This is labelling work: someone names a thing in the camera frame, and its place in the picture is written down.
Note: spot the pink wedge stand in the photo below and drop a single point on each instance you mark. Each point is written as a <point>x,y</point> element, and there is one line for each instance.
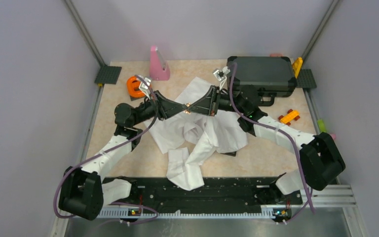
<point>159,68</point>

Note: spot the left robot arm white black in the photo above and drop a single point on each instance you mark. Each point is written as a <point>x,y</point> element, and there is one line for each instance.
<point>85,188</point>

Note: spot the yellow toy car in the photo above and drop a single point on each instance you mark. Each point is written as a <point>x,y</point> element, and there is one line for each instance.
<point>289,117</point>

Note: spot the green pink toy blocks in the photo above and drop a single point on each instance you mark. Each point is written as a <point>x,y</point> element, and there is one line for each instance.
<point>322,128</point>

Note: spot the orange tape dispenser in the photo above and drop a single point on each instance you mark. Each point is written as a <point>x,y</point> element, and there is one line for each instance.
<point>132,85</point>

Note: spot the black hard case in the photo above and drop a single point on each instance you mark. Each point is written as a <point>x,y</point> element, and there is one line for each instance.
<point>271,77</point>

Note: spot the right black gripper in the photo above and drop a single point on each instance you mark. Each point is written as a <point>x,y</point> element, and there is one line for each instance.
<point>206,105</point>

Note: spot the black square frame near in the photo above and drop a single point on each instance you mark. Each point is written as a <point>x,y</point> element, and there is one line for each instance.
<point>232,154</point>

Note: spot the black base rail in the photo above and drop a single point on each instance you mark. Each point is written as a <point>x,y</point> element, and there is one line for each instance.
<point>219,195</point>

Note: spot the white garment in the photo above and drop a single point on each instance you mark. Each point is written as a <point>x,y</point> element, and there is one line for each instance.
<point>190,139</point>

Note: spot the right grey baseplate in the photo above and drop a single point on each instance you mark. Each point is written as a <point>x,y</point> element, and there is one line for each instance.
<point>306,79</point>

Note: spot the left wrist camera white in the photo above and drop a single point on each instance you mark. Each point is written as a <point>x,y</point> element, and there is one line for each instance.
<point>145,85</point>

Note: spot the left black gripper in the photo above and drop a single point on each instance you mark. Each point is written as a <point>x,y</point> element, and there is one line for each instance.
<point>167,107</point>

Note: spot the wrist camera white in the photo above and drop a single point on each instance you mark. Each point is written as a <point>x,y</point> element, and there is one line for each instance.
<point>145,85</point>
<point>221,76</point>

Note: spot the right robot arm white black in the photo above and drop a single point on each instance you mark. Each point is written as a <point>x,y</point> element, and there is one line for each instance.
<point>318,157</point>

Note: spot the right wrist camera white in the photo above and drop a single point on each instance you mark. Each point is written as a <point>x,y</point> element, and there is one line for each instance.
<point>221,76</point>

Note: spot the grey square base plate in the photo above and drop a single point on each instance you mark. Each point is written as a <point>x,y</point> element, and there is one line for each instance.
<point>133,98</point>

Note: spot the yellow toy bracket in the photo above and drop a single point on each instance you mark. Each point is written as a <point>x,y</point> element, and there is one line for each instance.
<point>297,66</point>

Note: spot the left grey baseplate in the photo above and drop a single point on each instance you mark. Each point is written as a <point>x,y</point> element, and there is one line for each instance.
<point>108,74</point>

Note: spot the grey baseplate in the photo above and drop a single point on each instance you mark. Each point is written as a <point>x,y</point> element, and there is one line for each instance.
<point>108,74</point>
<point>306,79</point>

